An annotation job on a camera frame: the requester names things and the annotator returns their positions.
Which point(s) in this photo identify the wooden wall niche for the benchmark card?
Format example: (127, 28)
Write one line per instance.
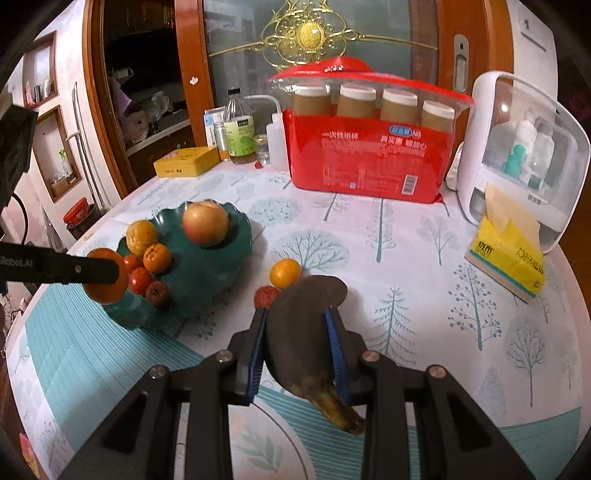
(57, 157)
(41, 69)

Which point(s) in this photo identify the teal pump bottle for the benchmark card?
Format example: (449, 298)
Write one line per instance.
(515, 161)

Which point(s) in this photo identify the white squeeze bottle with tube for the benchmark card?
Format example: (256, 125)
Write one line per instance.
(278, 147)

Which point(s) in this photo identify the glass bottle with green label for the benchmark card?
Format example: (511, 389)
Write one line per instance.
(241, 134)

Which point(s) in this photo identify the yellow tin box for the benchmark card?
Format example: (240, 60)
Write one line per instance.
(187, 162)

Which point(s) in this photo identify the large yellow orange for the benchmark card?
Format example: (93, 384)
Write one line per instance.
(141, 236)

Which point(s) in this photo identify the white storage box clear lid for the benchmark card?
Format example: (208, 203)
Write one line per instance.
(475, 138)

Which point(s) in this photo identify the yellow tissue pack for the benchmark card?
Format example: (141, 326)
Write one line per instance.
(505, 258)

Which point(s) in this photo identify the tree print tablecloth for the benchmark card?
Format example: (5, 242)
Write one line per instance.
(415, 286)

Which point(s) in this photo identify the dark green scalloped plate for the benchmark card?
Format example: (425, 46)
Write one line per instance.
(203, 272)

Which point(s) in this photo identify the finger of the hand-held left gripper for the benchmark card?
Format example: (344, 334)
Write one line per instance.
(78, 270)

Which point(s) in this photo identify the small glass jar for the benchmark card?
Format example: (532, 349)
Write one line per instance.
(261, 150)

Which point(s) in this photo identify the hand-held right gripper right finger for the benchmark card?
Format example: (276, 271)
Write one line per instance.
(336, 350)

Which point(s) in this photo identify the gold door ornament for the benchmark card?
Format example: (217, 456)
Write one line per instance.
(309, 34)

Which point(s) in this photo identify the white floral plate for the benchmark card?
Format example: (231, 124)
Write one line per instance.
(272, 443)

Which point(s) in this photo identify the red lid jar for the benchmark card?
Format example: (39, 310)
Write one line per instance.
(79, 217)

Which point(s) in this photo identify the white cosmetic bottle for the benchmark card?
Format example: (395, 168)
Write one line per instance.
(524, 136)

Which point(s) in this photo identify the blackened overripe banana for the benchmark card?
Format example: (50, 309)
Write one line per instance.
(300, 332)

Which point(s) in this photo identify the wooden framed glass door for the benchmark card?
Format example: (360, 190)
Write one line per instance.
(240, 55)

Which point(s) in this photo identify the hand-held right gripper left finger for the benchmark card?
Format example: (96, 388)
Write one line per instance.
(256, 360)

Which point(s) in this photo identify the small yellow tangerine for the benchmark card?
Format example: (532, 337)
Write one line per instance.
(285, 274)

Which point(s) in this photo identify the small amber bottle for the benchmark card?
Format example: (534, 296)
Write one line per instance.
(222, 143)

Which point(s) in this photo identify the red apple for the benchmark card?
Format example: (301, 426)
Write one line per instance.
(205, 225)

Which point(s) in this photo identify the small orange tangerine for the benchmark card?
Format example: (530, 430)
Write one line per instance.
(108, 293)
(157, 257)

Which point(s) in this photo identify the red cherry tomato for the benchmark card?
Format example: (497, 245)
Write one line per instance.
(131, 262)
(139, 280)

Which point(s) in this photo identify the grey wall pipes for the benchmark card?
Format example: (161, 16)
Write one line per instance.
(85, 147)

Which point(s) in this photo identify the red paper cup package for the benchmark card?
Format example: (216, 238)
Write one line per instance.
(369, 157)

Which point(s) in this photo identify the white and blue carton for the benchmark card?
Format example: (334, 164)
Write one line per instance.
(211, 124)

